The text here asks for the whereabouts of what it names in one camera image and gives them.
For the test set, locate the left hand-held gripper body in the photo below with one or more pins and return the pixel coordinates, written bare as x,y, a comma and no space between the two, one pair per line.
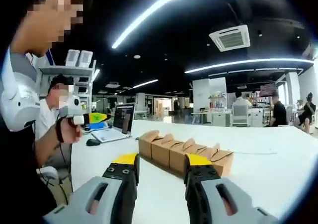
73,104

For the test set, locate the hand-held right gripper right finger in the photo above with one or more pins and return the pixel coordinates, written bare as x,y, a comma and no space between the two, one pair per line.
243,209

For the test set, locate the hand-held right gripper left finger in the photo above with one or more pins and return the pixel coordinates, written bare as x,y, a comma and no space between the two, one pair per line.
82,204

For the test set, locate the person's left hand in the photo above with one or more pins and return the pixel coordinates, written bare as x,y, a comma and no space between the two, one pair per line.
70,132

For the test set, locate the blue tray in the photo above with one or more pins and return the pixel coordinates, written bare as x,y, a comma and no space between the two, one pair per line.
95,126

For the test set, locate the silver laptop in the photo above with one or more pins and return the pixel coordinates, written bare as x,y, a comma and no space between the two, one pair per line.
106,135

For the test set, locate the black computer mouse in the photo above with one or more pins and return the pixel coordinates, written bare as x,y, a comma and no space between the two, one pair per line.
93,142

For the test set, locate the white metal shelf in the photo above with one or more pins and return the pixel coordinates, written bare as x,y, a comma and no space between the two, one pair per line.
67,70

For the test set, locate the small ceiling air vent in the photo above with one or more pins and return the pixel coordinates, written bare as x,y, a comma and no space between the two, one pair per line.
113,85

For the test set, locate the short ceiling strip light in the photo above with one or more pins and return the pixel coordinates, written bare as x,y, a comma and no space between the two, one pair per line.
96,74
146,83

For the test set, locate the white chair armrest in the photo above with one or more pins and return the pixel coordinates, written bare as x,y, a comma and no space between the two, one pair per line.
48,173

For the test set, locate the white storage container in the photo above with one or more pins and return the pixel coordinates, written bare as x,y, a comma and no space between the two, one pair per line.
85,58
72,58

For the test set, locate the white blue poster board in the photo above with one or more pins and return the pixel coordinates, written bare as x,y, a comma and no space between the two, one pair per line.
50,57

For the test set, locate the white grey chest device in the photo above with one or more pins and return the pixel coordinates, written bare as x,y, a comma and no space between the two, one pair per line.
20,102

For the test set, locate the person's black shirt torso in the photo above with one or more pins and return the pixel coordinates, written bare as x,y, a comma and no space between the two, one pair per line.
17,174

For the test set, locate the round ceiling fixture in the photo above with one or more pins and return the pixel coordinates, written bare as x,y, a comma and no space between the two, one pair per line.
137,56

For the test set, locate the white mesh office chair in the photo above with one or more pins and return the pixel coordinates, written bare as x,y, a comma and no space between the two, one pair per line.
240,116

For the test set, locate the shelf of colourful goods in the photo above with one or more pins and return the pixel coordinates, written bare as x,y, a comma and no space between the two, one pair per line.
218,102

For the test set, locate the long ceiling strip light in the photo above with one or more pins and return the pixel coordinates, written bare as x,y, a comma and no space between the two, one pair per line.
248,62
149,13

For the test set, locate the white ceiling air conditioner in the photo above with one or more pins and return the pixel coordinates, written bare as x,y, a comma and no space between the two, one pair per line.
229,38

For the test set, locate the red wall screen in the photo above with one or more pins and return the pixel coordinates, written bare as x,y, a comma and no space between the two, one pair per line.
267,90

